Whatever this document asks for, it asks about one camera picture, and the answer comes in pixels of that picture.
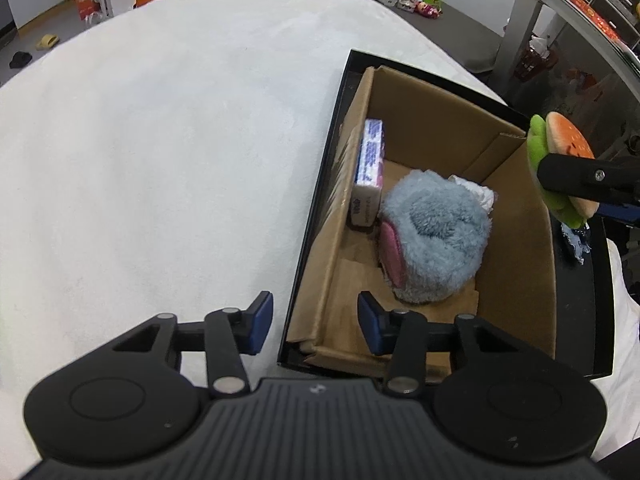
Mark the black tray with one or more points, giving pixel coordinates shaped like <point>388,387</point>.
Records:
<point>580,310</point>

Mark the yellow slipper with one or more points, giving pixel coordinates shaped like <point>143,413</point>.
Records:
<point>47,41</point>

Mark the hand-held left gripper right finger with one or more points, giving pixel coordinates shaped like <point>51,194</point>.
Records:
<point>371,325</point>

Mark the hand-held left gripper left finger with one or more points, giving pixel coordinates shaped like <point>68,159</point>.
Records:
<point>260,322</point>

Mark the grey bench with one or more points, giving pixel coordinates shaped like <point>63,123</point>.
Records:
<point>460,35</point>

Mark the red basket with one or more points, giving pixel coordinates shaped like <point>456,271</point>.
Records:
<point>535,60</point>

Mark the hamburger plush toy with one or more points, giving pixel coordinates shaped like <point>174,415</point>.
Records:
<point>565,135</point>

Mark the black slipper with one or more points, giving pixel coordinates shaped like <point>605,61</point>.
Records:
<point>20,60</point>

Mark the blue fluffy plush toy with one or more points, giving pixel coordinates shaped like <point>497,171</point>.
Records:
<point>435,230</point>

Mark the brown cardboard box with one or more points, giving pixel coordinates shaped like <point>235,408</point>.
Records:
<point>520,270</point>

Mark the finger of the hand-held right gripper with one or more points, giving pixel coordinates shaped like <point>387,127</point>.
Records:
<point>575,175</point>
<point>620,211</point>

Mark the small red toy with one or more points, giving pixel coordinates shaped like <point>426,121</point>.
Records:
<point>427,8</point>

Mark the blue tissue packet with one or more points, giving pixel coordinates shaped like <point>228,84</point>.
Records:
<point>370,160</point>

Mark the dark patterned cloth item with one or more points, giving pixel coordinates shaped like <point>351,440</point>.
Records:
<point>576,242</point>

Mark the white frame desk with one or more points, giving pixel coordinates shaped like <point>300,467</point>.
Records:
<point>520,30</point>

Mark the white tissue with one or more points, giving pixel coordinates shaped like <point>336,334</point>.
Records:
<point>480,192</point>

